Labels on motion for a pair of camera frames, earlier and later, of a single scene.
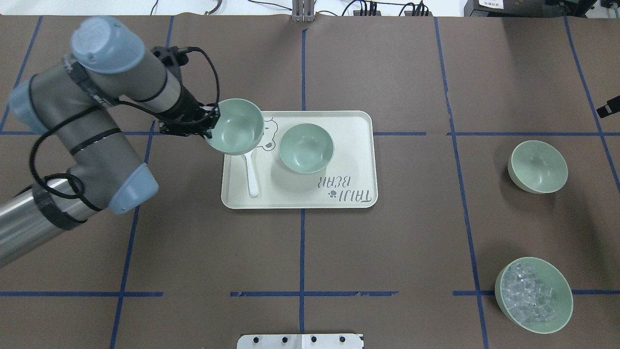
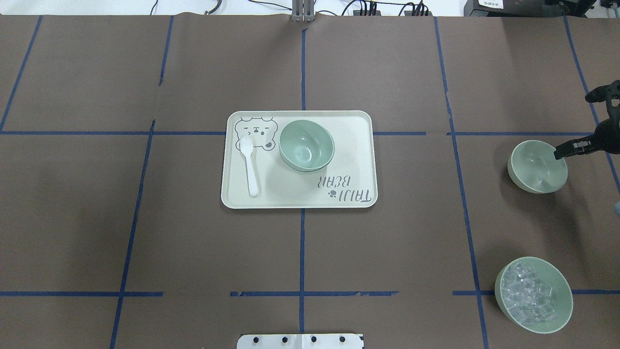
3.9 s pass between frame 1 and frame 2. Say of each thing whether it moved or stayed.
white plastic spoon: stayed
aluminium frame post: stayed
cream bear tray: stayed
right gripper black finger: moved
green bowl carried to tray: moved
